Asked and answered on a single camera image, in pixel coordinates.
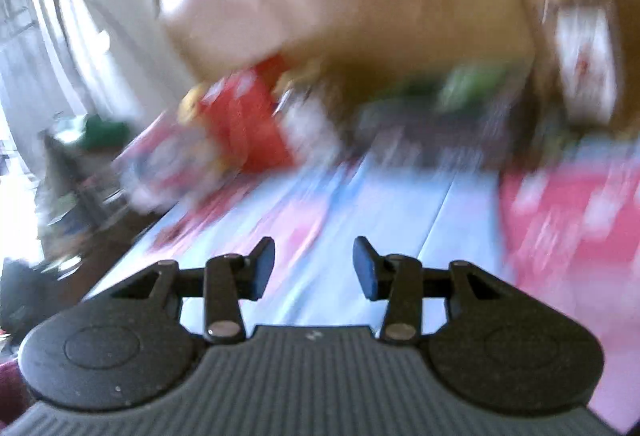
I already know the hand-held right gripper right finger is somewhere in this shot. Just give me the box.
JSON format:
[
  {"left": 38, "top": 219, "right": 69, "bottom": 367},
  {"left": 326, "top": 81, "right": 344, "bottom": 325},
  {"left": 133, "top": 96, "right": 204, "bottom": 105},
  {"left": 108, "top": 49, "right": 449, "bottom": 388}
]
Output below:
[{"left": 352, "top": 237, "right": 511, "bottom": 344}]

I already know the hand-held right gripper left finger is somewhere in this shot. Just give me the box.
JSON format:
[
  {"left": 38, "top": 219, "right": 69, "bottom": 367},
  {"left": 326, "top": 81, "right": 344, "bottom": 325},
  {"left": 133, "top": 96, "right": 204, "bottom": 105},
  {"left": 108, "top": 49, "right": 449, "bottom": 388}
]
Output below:
[{"left": 112, "top": 237, "right": 276, "bottom": 344}]

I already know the leaf-print green snack packet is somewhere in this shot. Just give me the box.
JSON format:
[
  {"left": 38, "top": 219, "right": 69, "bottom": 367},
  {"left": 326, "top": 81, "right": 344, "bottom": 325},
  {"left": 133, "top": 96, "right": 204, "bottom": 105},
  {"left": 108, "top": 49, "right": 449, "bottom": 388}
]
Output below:
[{"left": 435, "top": 63, "right": 528, "bottom": 114}]

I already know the pig-print bed sheet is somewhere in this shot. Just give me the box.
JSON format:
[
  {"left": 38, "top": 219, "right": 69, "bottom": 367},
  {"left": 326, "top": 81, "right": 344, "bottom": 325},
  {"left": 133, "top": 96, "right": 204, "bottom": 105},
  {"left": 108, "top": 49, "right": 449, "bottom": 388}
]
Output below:
[{"left": 85, "top": 111, "right": 640, "bottom": 432}]

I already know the red gift box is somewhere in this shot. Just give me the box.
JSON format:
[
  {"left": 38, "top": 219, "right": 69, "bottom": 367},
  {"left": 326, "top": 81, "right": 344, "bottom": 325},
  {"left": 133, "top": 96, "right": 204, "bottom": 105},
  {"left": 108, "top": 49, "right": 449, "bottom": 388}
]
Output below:
[{"left": 197, "top": 56, "right": 301, "bottom": 174}]

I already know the pink plush toy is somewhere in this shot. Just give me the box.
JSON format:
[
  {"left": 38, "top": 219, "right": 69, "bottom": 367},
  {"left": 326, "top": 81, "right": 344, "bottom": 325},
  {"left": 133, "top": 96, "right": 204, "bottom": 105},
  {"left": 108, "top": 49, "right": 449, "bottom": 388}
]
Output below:
[{"left": 117, "top": 136, "right": 201, "bottom": 214}]

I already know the cashew jar with gold lid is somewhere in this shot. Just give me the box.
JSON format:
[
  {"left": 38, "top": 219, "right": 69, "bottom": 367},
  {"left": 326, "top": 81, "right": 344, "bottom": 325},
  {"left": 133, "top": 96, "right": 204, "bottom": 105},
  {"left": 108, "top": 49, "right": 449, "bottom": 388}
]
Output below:
[{"left": 272, "top": 61, "right": 351, "bottom": 157}]

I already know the black printed box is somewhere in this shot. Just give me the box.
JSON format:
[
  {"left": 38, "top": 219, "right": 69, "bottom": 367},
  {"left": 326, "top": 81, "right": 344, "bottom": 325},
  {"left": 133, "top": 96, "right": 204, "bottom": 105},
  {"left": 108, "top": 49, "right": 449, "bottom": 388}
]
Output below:
[{"left": 350, "top": 101, "right": 521, "bottom": 172}]

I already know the yellow plush toy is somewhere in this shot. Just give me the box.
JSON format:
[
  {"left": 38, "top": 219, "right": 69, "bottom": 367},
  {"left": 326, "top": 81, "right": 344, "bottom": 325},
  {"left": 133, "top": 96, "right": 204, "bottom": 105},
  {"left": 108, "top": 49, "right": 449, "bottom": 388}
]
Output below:
[{"left": 177, "top": 83, "right": 207, "bottom": 124}]

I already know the dark furniture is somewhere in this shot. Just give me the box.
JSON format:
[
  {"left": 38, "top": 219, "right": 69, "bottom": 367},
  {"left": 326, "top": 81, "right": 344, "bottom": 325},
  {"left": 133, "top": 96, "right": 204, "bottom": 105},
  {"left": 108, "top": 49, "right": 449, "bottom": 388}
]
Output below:
[{"left": 37, "top": 126, "right": 133, "bottom": 247}]

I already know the green cloth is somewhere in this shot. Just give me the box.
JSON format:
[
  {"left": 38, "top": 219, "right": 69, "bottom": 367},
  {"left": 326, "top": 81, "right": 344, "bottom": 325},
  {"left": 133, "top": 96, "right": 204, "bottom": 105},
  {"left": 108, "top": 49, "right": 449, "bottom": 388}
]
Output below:
[{"left": 80, "top": 113, "right": 133, "bottom": 149}]

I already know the black bag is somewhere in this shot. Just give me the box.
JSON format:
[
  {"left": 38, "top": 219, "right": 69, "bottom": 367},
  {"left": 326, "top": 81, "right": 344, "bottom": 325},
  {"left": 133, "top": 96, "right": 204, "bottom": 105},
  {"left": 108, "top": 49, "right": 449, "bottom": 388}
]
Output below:
[{"left": 0, "top": 258, "right": 86, "bottom": 337}]

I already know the pecan jar with gold lid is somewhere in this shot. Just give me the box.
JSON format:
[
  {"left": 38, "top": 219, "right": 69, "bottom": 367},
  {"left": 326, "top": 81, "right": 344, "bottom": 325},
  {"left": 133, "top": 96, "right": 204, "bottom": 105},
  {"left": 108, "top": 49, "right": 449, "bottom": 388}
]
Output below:
[{"left": 537, "top": 0, "right": 623, "bottom": 127}]

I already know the grey curtain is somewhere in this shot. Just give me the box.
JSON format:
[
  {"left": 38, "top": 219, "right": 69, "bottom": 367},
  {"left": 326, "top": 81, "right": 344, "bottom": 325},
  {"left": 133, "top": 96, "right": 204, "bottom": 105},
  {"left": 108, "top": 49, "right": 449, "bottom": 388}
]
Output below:
[{"left": 15, "top": 0, "right": 116, "bottom": 117}]

